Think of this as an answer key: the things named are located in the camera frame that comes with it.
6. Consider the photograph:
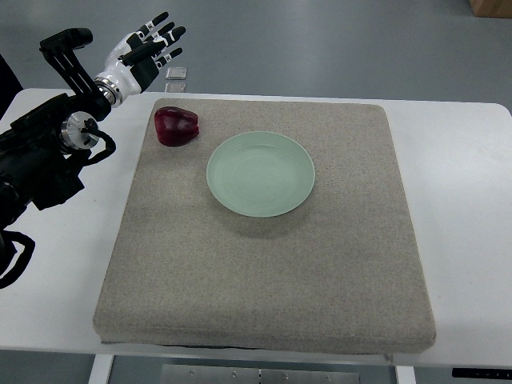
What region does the light green plate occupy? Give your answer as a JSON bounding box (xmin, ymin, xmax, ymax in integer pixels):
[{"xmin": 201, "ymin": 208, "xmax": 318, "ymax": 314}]
[{"xmin": 206, "ymin": 131, "xmax": 315, "ymax": 218}]

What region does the beige fabric cushion mat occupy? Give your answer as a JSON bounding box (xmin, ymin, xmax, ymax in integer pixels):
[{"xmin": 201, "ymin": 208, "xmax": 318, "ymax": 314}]
[{"xmin": 93, "ymin": 99, "xmax": 436, "ymax": 354}]

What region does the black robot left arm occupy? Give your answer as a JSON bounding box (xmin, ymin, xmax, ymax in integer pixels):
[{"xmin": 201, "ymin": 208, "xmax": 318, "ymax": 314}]
[{"xmin": 1, "ymin": 28, "xmax": 116, "ymax": 288}]

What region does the clear square floor socket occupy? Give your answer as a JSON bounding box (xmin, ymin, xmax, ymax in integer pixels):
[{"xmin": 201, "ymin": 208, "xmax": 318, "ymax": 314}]
[{"xmin": 165, "ymin": 66, "xmax": 187, "ymax": 81}]

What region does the dark red apple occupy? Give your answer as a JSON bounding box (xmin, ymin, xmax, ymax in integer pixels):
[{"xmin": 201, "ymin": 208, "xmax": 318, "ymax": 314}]
[{"xmin": 154, "ymin": 106, "xmax": 200, "ymax": 147}]

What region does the white table leg left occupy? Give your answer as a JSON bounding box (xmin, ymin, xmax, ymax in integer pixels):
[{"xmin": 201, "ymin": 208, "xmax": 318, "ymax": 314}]
[{"xmin": 88, "ymin": 354, "xmax": 114, "ymax": 384}]

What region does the white table leg right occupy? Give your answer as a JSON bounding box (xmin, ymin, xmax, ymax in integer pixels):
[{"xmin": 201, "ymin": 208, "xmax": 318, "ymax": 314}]
[{"xmin": 394, "ymin": 366, "xmax": 417, "ymax": 384}]

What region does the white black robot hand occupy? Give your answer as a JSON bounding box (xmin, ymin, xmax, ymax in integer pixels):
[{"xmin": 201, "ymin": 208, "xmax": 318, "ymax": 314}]
[{"xmin": 94, "ymin": 12, "xmax": 186, "ymax": 104}]

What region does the black table control panel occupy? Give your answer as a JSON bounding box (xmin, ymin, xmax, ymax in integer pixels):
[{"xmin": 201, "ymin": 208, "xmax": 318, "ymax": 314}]
[{"xmin": 452, "ymin": 368, "xmax": 512, "ymax": 380}]

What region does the brown cardboard box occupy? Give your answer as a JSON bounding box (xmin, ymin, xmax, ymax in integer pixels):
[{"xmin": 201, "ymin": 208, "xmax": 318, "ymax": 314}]
[{"xmin": 470, "ymin": 0, "xmax": 512, "ymax": 18}]

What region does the white table leg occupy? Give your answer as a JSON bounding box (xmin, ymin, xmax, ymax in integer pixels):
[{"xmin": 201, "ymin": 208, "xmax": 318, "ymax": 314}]
[
  {"xmin": 88, "ymin": 354, "xmax": 114, "ymax": 384},
  {"xmin": 394, "ymin": 366, "xmax": 417, "ymax": 384}
]

